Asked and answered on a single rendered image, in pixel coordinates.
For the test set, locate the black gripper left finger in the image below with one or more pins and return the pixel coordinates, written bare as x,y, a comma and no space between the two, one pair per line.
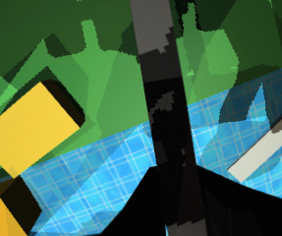
143,214

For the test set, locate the dark red putter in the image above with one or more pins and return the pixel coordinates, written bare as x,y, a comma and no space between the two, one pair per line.
169,117

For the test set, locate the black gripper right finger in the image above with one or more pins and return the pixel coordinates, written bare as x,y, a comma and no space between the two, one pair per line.
233,209

